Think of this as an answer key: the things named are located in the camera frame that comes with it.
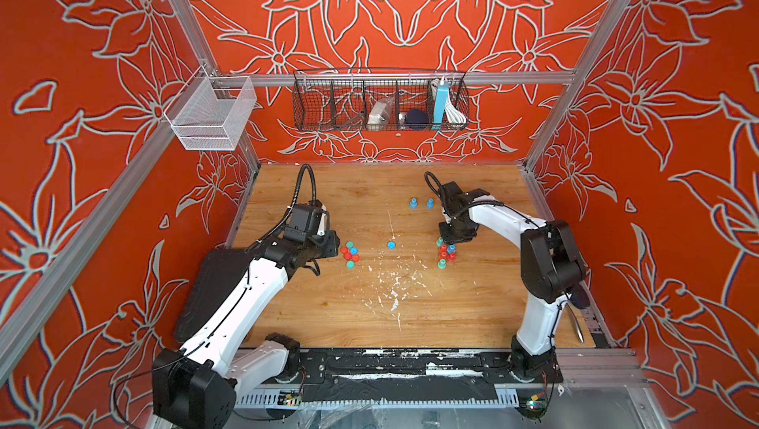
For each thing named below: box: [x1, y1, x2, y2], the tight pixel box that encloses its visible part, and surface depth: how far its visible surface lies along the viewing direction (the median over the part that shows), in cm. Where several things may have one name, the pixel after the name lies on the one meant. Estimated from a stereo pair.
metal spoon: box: [566, 302, 586, 344], surface depth 81 cm
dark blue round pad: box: [571, 283, 591, 310], surface depth 87 cm
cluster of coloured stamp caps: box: [339, 240, 361, 270], surface depth 96 cm
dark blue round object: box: [406, 108, 429, 127], surface depth 99 cm
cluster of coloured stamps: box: [435, 236, 458, 270], surface depth 94 cm
